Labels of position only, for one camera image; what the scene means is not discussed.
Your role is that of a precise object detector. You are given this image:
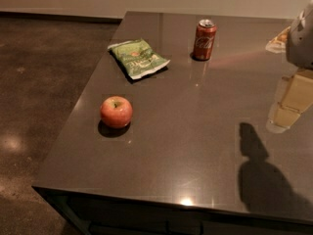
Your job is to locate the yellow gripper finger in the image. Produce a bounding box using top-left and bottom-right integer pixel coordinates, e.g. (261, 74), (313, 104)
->
(275, 76), (291, 103)
(266, 69), (313, 133)

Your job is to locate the red apple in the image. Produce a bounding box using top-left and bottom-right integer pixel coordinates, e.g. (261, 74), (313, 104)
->
(100, 96), (133, 129)

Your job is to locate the red coke can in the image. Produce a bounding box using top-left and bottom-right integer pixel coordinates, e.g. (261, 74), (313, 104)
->
(193, 19), (217, 61)

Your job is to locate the yellow snack bag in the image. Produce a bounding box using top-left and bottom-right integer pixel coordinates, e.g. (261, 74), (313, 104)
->
(265, 27), (291, 54)

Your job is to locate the green chip bag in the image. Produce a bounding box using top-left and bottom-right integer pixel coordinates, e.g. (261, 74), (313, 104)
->
(108, 39), (170, 80)

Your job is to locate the dark table base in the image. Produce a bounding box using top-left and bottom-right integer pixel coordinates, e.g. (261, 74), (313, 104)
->
(34, 186), (313, 235)

